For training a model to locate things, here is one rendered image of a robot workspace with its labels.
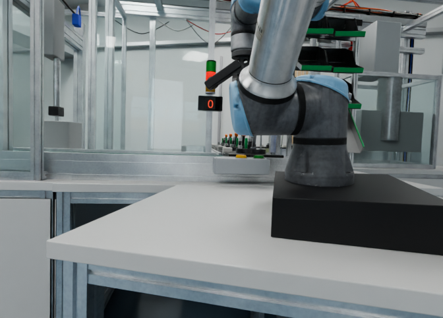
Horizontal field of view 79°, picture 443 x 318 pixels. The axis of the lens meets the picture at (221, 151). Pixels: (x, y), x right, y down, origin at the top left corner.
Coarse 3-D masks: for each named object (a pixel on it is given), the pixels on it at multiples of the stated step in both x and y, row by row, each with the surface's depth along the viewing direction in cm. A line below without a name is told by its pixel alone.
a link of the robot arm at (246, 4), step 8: (240, 0) 64; (248, 0) 61; (256, 0) 61; (240, 8) 66; (248, 8) 63; (256, 8) 62; (240, 16) 69; (248, 16) 67; (256, 16) 66; (248, 24) 71
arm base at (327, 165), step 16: (304, 144) 58; (320, 144) 56; (336, 144) 56; (288, 160) 63; (304, 160) 58; (320, 160) 56; (336, 160) 56; (288, 176) 61; (304, 176) 57; (320, 176) 55; (336, 176) 55; (352, 176) 57
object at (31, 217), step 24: (0, 192) 94; (24, 192) 95; (48, 192) 95; (0, 216) 93; (24, 216) 94; (48, 216) 95; (0, 240) 94; (24, 240) 94; (0, 264) 94; (24, 264) 95; (48, 264) 96; (0, 288) 94; (24, 288) 95; (48, 288) 96; (0, 312) 95; (24, 312) 96; (48, 312) 97
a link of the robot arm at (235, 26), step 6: (234, 0) 73; (234, 6) 71; (234, 12) 78; (234, 18) 73; (234, 24) 74; (240, 24) 72; (234, 30) 74; (240, 30) 73; (246, 30) 73; (252, 30) 73
